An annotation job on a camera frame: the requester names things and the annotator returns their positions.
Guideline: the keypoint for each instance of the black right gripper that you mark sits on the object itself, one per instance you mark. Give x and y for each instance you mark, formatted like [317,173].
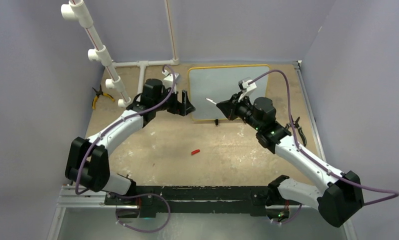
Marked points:
[228,106]

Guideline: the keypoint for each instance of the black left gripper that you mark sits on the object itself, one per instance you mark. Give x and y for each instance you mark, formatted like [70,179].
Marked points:
[177,108]

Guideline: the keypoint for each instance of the red-capped white marker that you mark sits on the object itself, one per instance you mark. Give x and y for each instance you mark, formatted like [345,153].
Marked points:
[211,101]

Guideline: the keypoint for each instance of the yellow-framed whiteboard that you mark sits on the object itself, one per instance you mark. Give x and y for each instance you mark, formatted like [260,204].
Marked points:
[217,83]

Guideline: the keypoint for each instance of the red marker cap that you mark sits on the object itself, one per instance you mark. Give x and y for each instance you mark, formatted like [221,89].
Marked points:
[195,152]

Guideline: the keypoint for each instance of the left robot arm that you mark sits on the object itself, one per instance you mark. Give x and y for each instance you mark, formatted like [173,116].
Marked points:
[88,159]

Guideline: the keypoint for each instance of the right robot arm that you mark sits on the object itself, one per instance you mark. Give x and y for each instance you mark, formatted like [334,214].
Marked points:
[333,193]

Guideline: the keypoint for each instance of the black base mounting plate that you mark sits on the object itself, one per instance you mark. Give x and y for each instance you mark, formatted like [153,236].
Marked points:
[257,201]

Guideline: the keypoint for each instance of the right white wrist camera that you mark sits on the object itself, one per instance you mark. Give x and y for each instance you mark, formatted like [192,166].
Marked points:
[247,87]

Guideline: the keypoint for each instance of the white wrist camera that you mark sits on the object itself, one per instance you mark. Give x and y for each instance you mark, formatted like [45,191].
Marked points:
[247,87]
[169,79]

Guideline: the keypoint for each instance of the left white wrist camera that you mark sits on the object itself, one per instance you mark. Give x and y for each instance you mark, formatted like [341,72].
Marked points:
[169,79]

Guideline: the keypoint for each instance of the green-handled pliers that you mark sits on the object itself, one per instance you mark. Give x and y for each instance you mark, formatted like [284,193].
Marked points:
[300,131]

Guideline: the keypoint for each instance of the yellow-handled pliers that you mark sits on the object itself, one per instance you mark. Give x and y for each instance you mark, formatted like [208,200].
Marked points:
[98,93]

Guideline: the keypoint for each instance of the white PVC pipe frame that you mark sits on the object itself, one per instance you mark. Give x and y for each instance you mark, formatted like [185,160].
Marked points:
[126,33]

